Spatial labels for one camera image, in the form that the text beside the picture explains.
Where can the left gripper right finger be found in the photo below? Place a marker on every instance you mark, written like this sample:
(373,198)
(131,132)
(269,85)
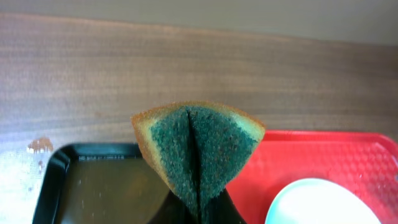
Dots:
(220,210)

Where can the black water tray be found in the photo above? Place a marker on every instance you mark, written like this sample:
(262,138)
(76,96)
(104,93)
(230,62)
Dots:
(99,183)

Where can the green yellow sponge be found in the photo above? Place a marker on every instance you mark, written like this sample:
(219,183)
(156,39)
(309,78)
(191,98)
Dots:
(197,148)

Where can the red plastic tray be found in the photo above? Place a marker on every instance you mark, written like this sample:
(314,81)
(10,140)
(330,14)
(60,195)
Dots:
(363,163)

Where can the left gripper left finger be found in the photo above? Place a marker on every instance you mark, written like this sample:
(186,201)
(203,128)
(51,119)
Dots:
(172,211)

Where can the white plate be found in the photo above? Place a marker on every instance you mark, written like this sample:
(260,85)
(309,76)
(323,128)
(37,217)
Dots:
(312,201)

